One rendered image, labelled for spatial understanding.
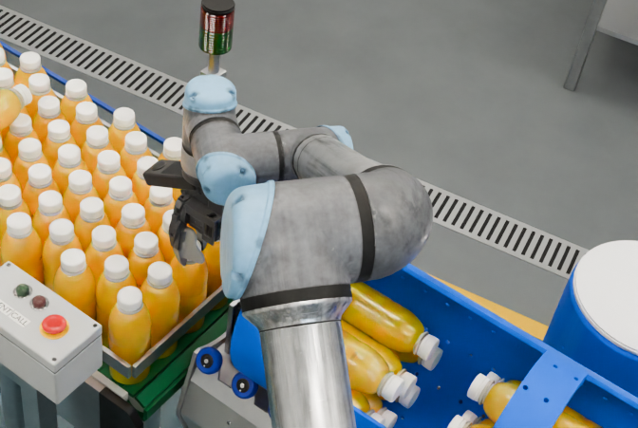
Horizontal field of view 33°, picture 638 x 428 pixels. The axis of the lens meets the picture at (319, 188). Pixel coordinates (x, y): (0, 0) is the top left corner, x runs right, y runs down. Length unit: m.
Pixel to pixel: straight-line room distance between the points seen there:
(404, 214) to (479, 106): 2.88
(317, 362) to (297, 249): 0.11
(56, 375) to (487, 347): 0.67
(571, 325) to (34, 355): 0.92
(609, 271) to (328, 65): 2.21
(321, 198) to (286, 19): 3.16
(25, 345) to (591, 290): 0.96
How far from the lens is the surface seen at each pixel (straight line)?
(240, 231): 1.07
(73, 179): 1.90
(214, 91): 1.53
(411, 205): 1.13
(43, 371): 1.67
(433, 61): 4.15
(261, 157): 1.48
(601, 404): 1.72
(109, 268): 1.75
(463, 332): 1.76
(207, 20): 2.03
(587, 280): 1.97
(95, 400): 1.88
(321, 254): 1.08
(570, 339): 1.97
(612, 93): 4.26
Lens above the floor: 2.40
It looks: 43 degrees down
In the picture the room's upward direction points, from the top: 10 degrees clockwise
